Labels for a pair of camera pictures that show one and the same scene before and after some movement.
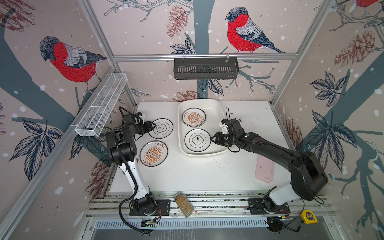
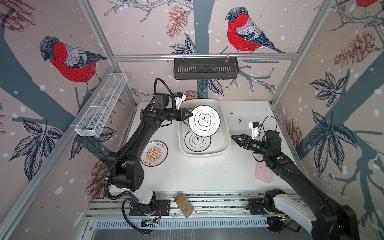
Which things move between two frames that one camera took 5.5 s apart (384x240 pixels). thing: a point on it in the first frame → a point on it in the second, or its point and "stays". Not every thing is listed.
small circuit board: [148, 223] stays
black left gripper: [148, 127] → [181, 112]
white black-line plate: [197, 140] stays
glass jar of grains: [184, 204] stays
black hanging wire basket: [208, 68] stays
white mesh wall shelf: [94, 118] stays
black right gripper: [218, 139] → [246, 141]
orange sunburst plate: [153, 153] stays
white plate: [163, 129] → [205, 121]
